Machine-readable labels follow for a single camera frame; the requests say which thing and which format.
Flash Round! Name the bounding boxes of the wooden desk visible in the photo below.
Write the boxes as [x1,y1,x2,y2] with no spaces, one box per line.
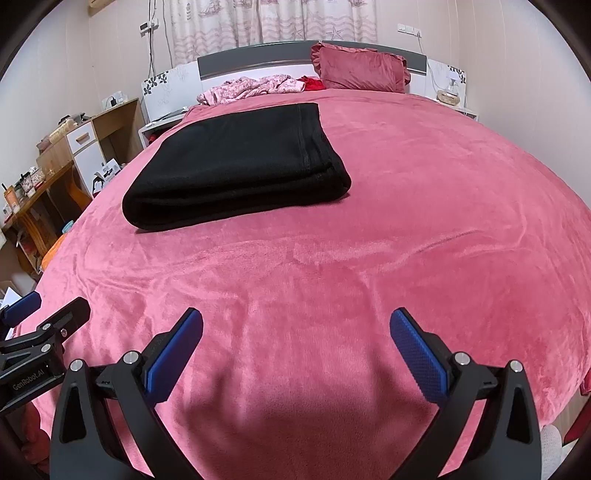
[2,162,91,280]

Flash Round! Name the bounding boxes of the white wall power strip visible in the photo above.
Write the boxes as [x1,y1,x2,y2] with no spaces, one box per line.
[139,19,159,36]

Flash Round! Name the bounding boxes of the white appliance box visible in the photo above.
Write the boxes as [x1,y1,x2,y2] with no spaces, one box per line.
[91,159,121,198]

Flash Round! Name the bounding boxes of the grey and white headboard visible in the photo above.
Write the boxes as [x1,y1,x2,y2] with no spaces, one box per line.
[141,41,467,122]

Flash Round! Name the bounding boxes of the white bedside table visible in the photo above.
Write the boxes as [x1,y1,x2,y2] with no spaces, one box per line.
[138,107,188,149]

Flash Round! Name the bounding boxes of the dark red ruffled pillow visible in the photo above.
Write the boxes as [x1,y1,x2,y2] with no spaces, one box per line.
[311,42,411,93]

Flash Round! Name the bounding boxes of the red cloth by pillow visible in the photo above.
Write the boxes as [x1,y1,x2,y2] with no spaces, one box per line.
[297,76,327,91]

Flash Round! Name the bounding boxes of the yellow plastic stool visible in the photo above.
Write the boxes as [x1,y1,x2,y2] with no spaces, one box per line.
[41,233,67,272]

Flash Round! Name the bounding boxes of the glass bedside lamp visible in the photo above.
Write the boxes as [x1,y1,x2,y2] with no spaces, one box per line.
[437,78,461,107]

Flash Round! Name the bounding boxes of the patterned pink window curtain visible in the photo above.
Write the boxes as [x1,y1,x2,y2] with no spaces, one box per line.
[168,0,378,64]

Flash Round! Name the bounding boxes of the black pants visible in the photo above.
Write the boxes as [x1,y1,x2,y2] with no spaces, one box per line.
[122,103,352,231]

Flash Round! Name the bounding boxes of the pink velvet bed blanket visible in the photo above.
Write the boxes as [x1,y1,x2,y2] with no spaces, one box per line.
[20,90,590,479]

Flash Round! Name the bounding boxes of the pink floral crumpled garment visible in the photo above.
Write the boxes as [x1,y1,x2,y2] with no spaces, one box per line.
[197,74,304,106]

